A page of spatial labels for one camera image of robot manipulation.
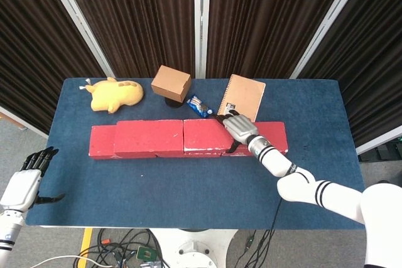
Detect red foam brick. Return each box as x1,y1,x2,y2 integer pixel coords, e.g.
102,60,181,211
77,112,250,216
225,121,289,158
153,151,227,159
182,118,236,155
89,125,119,159
113,119,185,158

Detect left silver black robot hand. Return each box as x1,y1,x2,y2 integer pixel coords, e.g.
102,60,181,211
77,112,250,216
0,146,67,213

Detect black mesh pen cup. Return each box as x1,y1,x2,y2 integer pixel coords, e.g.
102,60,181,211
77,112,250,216
165,98,185,109

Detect kraft spiral notebook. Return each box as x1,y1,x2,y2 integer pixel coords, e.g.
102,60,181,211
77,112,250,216
217,73,266,123

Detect black cable tangle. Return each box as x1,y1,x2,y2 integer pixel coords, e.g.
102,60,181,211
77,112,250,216
75,228,167,268

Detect white partition frame post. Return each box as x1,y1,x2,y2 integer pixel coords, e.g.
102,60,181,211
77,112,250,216
40,0,116,78
193,0,210,79
290,0,367,80

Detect brown cardboard box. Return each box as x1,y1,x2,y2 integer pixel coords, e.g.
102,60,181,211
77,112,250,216
150,65,192,104

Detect white cable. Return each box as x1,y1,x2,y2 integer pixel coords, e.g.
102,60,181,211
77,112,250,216
30,255,102,268

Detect yellow plush toy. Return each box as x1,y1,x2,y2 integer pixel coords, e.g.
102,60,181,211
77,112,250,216
78,77,144,114

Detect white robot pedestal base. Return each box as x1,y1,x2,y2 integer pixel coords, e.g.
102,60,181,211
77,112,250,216
149,228,238,268

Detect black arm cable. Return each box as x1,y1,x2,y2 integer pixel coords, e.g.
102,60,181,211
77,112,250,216
238,198,283,268

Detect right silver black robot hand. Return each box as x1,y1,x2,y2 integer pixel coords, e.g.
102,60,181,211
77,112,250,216
215,110,260,154

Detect blue cookie packet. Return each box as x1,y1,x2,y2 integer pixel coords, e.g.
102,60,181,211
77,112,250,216
186,94,214,119

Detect blue table cloth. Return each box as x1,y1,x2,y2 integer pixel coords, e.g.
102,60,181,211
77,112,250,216
25,77,367,230

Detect green circuit board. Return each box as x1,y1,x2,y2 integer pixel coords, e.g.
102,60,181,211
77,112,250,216
136,245,158,261

